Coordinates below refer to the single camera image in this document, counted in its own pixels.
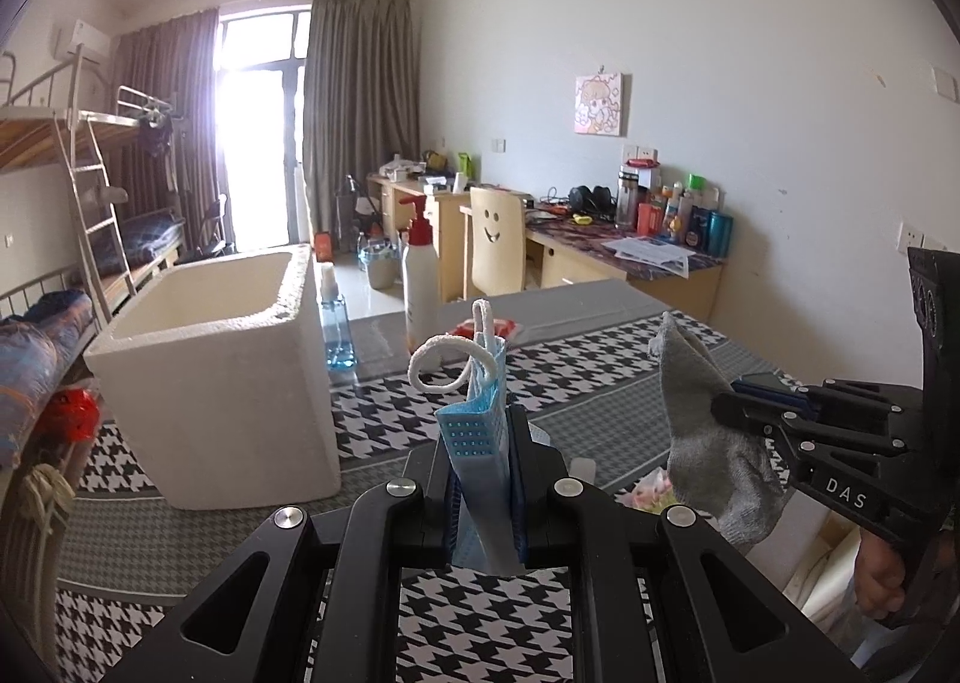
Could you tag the clear bag with yellow items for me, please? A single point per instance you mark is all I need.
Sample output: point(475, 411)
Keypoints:
point(645, 492)

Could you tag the large metal bunk bed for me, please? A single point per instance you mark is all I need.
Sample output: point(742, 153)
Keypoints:
point(22, 143)

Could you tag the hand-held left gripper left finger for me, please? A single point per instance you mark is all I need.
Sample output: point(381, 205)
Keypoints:
point(451, 525)

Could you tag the houndstooth tablecloth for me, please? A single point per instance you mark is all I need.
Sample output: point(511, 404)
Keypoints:
point(600, 368)

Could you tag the white wall outlet plate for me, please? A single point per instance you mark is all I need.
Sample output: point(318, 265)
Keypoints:
point(921, 237)

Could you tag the blue patterned quilt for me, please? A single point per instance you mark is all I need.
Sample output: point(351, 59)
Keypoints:
point(45, 345)

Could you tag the printed paper sheets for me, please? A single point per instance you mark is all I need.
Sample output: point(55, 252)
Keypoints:
point(652, 252)

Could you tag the small metal bunk bed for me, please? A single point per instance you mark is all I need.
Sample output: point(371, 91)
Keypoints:
point(142, 120)

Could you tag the white pump lotion bottle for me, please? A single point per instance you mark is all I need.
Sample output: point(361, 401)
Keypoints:
point(420, 293)

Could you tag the red snack packet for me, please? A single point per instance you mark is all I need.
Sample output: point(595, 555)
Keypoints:
point(508, 329)

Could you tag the grey sock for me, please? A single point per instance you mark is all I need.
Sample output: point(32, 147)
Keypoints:
point(697, 443)

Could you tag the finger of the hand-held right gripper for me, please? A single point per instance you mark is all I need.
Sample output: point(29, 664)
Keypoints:
point(855, 435)
point(862, 399)

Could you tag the red plastic bag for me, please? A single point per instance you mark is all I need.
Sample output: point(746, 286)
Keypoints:
point(75, 413)

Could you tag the brown curtain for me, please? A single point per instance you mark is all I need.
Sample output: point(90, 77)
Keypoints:
point(172, 90)
point(360, 98)

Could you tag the orange carton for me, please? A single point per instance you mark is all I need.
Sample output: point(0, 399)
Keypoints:
point(322, 248)

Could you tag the wooden smiley chair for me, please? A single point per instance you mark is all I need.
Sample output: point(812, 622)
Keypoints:
point(495, 255)

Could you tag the person's right hand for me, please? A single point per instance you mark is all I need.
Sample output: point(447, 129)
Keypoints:
point(877, 570)

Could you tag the black headphones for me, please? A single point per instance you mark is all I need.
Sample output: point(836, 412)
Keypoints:
point(589, 197)

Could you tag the blue face mask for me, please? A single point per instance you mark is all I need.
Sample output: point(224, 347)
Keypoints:
point(480, 443)

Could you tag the cartoon wall picture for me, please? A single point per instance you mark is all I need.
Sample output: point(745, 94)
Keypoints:
point(600, 104)

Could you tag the tall clear bottle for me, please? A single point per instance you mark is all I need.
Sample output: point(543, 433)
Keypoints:
point(627, 199)

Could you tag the white foam box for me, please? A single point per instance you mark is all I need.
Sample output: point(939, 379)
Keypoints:
point(225, 413)

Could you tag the white air conditioner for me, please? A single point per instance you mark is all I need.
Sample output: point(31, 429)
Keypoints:
point(79, 41)

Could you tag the dark hanging clothes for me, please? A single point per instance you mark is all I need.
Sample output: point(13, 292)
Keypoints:
point(157, 150)

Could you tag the grey bucket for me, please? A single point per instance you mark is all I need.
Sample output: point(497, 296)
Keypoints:
point(379, 270)

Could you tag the blue plaid bedding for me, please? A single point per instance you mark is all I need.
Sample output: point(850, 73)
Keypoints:
point(154, 233)

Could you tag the green box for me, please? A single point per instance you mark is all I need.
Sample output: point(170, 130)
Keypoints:
point(466, 165)

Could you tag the green cap bottle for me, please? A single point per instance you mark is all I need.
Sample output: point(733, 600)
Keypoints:
point(697, 191)

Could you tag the teal bottle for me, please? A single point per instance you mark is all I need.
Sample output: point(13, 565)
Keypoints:
point(720, 233)

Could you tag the black folding chair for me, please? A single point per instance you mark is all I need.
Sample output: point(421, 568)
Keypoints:
point(214, 218)

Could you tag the wooden desk with drawers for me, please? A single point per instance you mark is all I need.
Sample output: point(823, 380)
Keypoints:
point(450, 240)

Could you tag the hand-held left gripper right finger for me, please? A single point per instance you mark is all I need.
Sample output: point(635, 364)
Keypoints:
point(519, 518)

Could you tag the grey metal bunk ladder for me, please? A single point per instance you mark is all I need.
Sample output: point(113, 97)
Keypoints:
point(101, 218)

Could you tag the white wall switch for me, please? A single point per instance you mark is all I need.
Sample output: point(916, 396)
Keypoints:
point(946, 83)

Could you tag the double wall socket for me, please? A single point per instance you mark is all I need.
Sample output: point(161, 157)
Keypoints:
point(642, 152)

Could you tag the wooden desk patterned top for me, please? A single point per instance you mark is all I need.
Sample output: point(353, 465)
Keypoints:
point(697, 293)

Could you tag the glass balcony door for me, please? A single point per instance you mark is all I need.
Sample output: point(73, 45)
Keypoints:
point(292, 128)

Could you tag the beige crumpled cloth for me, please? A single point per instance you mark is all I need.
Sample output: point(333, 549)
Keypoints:
point(45, 495)

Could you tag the clear blue spray bottle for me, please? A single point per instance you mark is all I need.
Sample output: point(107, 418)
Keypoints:
point(337, 345)

